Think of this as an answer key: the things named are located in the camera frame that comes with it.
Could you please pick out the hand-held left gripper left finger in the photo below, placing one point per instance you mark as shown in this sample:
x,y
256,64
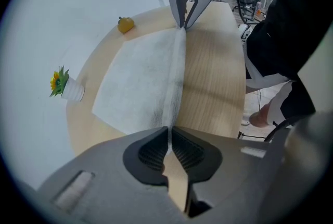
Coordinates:
x,y
104,178

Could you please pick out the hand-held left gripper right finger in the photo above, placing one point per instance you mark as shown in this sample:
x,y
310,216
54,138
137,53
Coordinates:
x,y
229,165

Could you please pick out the white towel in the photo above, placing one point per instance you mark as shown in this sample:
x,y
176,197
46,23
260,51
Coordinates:
x,y
135,74

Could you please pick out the person's leg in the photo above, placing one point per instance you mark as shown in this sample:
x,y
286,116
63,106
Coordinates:
x,y
260,116

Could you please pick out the yellow toy bell pepper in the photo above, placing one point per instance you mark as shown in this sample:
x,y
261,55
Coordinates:
x,y
126,24

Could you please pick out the sunflower in white ribbed pot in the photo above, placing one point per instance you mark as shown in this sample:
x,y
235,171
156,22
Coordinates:
x,y
72,88

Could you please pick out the person's black top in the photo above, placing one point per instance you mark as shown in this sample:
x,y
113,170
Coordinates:
x,y
286,35

